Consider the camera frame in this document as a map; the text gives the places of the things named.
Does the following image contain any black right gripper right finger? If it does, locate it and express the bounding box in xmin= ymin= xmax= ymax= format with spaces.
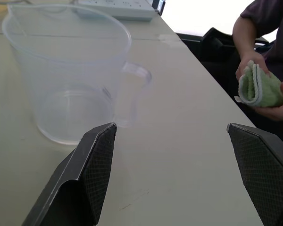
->
xmin=226 ymin=123 xmax=283 ymax=226

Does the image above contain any green cloth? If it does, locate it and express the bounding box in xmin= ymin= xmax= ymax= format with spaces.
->
xmin=238 ymin=60 xmax=283 ymax=108

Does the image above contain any clear plastic blender jar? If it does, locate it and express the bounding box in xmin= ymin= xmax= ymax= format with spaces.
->
xmin=1 ymin=4 xmax=153 ymax=145

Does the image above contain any white power strip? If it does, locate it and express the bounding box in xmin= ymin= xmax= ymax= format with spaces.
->
xmin=79 ymin=0 xmax=155 ymax=22

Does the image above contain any black chair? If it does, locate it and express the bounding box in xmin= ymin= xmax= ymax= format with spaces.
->
xmin=175 ymin=27 xmax=272 ymax=71

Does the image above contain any person in dark shirt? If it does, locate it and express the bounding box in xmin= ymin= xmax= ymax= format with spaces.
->
xmin=233 ymin=0 xmax=283 ymax=90

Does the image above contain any person's right hand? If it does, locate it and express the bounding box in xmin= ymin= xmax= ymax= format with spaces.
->
xmin=235 ymin=50 xmax=272 ymax=83

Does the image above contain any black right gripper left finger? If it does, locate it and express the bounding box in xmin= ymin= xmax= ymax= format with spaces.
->
xmin=22 ymin=122 xmax=117 ymax=226

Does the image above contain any person's left hand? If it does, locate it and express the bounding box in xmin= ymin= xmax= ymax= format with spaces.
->
xmin=251 ymin=81 xmax=283 ymax=121

